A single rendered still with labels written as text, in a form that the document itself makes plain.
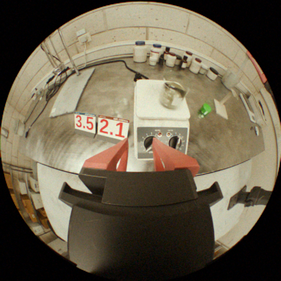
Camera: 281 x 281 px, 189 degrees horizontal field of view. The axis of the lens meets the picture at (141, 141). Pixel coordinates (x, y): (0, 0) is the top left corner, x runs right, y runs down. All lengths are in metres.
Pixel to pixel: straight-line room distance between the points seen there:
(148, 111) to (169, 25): 0.58
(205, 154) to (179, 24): 0.69
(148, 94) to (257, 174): 1.56
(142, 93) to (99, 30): 0.56
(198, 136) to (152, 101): 0.19
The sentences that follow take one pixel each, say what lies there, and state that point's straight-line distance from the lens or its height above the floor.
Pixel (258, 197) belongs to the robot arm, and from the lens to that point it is 0.49.
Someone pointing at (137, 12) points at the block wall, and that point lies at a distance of 0.65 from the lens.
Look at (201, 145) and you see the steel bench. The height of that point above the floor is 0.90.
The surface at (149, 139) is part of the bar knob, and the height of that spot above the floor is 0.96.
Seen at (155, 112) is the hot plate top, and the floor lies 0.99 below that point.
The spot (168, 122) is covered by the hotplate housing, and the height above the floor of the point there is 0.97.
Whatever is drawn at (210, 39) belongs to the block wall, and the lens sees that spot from 0.77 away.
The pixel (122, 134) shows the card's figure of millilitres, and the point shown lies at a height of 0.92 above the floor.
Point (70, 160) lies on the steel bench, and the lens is 0.34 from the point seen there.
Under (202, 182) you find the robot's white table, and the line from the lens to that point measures 0.33.
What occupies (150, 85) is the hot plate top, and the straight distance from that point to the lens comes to 0.25.
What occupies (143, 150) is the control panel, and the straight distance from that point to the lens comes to 0.22.
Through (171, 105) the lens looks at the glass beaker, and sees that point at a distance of 0.19.
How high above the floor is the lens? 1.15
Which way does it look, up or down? 76 degrees down
